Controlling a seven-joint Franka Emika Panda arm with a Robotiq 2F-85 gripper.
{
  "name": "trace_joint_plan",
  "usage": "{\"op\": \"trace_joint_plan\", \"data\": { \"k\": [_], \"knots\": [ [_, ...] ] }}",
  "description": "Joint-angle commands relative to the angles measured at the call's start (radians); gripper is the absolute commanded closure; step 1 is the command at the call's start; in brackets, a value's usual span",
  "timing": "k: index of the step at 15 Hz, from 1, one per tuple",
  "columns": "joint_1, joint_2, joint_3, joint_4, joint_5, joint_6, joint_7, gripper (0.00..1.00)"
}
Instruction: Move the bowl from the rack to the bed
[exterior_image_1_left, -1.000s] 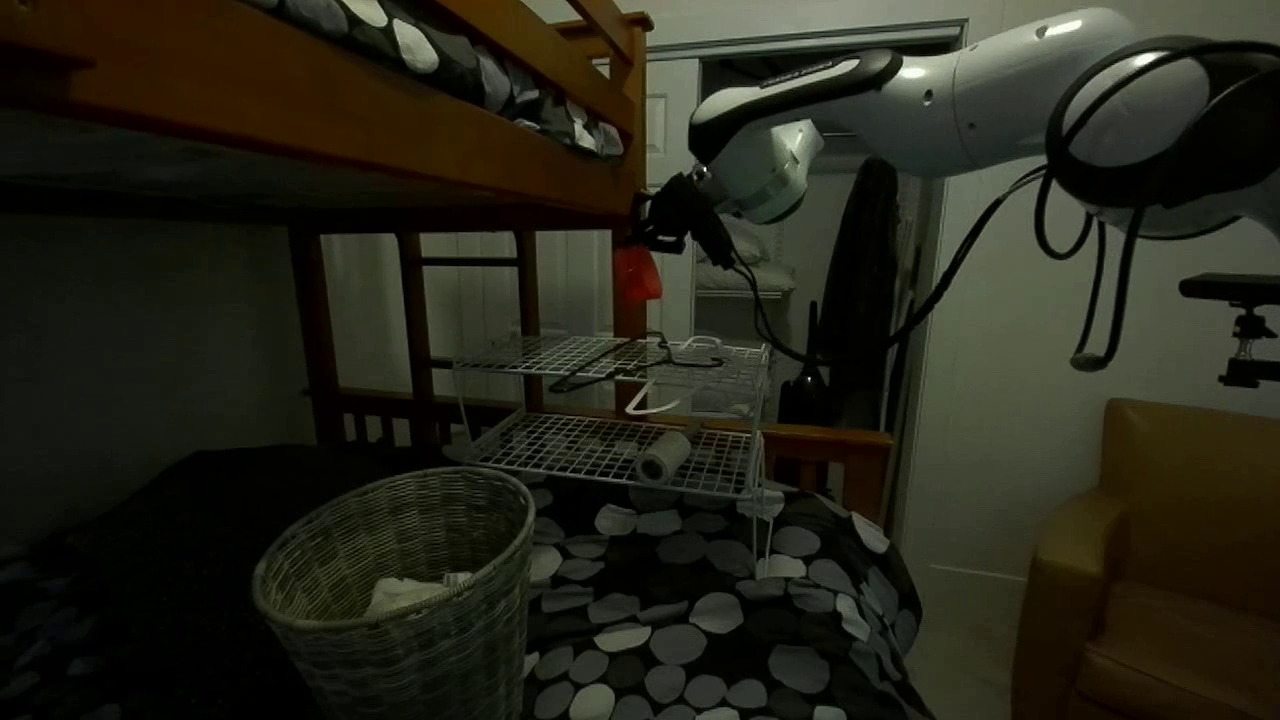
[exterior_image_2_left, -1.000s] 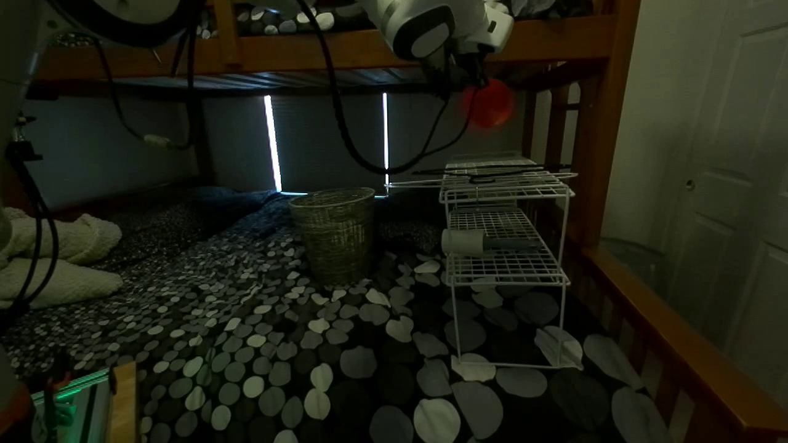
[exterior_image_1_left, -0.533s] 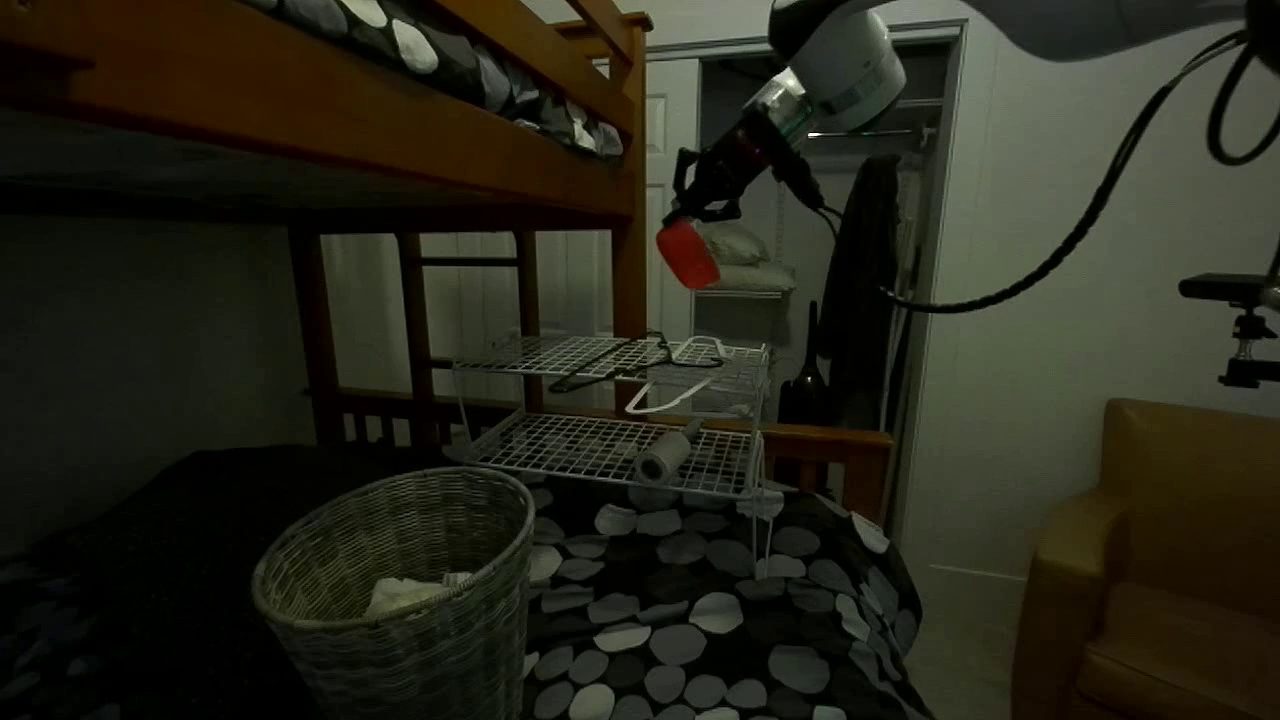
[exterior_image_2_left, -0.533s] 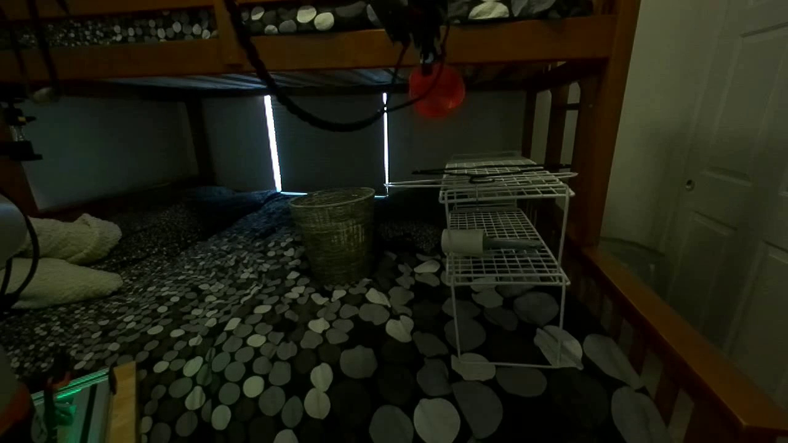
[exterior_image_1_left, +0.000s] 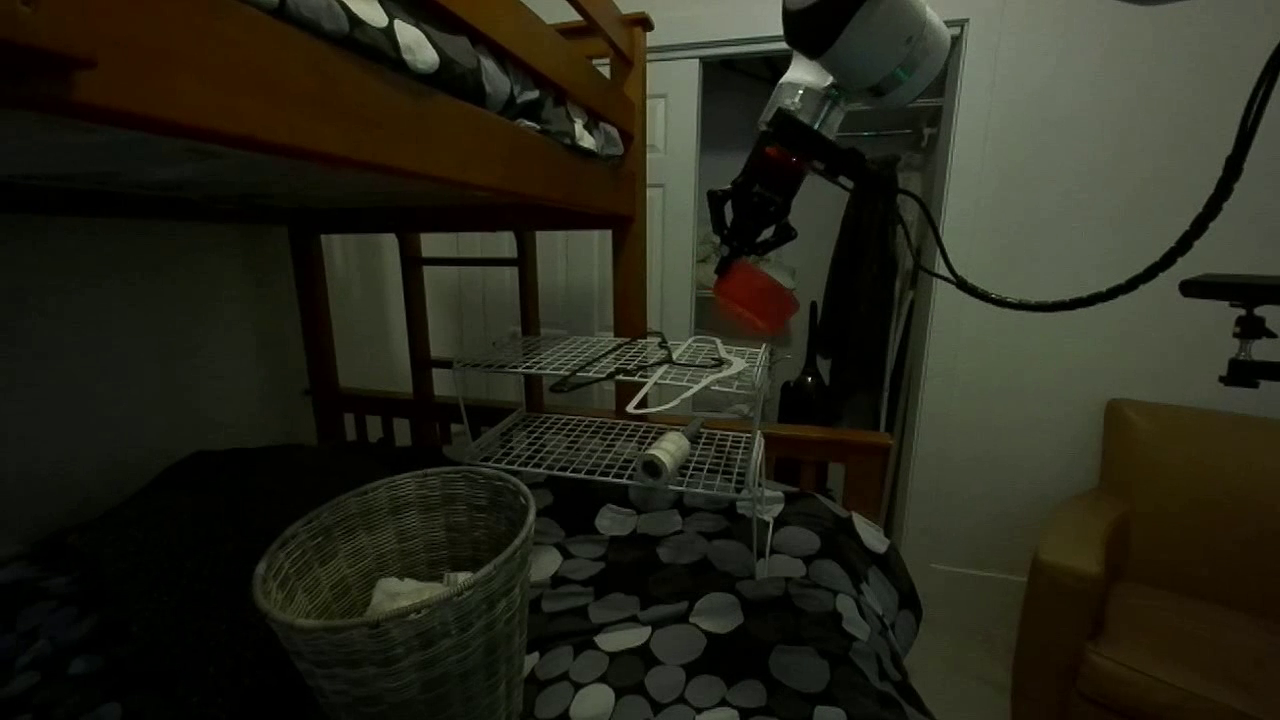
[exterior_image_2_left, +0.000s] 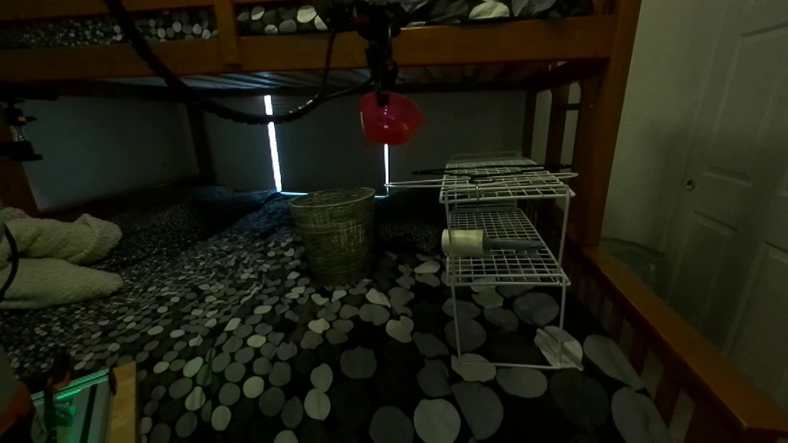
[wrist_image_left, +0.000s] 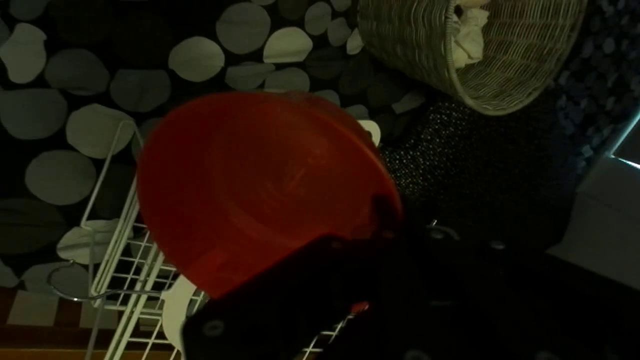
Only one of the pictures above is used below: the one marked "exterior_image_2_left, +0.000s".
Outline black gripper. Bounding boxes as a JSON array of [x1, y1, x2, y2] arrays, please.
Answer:
[[359, 10, 407, 102]]

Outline red bowl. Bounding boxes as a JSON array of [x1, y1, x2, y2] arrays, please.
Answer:
[[358, 89, 428, 150]]

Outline grey window blinds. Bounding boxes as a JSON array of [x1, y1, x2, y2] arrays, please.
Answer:
[[16, 86, 531, 211]]

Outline dotted mattress cover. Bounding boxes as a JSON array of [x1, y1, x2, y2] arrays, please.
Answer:
[[0, 0, 596, 48]]

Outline woven wicker basket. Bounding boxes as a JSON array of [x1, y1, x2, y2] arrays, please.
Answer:
[[289, 187, 379, 287]]

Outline white cup on shelf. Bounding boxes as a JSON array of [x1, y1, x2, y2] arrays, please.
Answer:
[[438, 226, 489, 258]]

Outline blue blanket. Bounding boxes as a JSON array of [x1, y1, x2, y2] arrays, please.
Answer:
[[191, 185, 309, 240]]

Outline translucent mesh hamper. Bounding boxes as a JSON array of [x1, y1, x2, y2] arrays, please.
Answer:
[[596, 233, 673, 299]]

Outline black dotted bedspread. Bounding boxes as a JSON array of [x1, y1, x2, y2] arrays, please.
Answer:
[[0, 190, 684, 443]]

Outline white crumpled pillow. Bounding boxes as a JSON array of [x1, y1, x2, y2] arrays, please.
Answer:
[[0, 205, 125, 265]]

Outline white panel door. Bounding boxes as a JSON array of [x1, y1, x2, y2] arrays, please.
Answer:
[[655, 0, 788, 405]]

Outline white flat pillow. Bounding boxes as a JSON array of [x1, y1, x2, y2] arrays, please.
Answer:
[[0, 255, 125, 310]]

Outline small wooden board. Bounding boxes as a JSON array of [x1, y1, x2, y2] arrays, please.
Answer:
[[107, 358, 140, 443]]

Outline green lit device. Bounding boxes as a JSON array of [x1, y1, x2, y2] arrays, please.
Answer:
[[31, 366, 114, 443]]

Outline wooden bunk bed frame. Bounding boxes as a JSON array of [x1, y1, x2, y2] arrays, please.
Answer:
[[0, 0, 788, 443]]

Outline black hanging cable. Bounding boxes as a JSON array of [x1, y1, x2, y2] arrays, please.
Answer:
[[103, 0, 377, 127]]

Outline white wire rack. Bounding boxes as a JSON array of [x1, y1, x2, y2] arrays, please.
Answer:
[[391, 150, 586, 374]]

